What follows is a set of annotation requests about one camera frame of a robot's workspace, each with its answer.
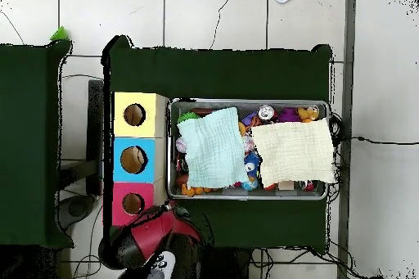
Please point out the light blue muslin cloth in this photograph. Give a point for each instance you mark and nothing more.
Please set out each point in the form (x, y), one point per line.
(212, 151)

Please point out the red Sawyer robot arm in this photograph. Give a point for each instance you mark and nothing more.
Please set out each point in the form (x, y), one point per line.
(154, 230)

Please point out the wooden box with three holes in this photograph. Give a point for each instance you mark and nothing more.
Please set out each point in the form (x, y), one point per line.
(134, 131)

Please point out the white baseball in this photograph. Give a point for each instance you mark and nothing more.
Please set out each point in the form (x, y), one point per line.
(181, 144)

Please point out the green spiky ball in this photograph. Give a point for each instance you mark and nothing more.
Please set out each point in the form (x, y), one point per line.
(188, 117)

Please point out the blue penguin toy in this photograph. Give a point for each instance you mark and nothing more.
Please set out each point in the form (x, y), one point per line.
(251, 161)

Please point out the orange toy block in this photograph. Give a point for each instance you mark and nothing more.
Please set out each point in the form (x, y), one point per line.
(190, 191)

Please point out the globe print ball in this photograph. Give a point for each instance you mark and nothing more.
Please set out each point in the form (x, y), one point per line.
(250, 184)

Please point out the silver drink can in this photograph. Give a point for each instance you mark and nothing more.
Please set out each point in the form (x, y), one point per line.
(265, 112)

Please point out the purple knobbly ball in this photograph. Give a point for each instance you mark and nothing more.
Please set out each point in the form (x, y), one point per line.
(288, 114)

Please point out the cream muslin cloth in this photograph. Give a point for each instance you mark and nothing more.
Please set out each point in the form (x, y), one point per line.
(294, 151)

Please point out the orange yellow plush toy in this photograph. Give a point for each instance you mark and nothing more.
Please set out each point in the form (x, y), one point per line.
(306, 113)

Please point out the dark grey floor pedal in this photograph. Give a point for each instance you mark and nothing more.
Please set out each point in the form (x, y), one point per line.
(77, 208)

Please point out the small bright green object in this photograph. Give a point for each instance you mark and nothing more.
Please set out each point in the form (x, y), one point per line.
(60, 34)

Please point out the green covered side table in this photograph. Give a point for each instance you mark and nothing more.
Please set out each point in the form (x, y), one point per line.
(26, 144)

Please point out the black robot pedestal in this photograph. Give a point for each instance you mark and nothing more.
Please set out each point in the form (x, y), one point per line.
(226, 266)

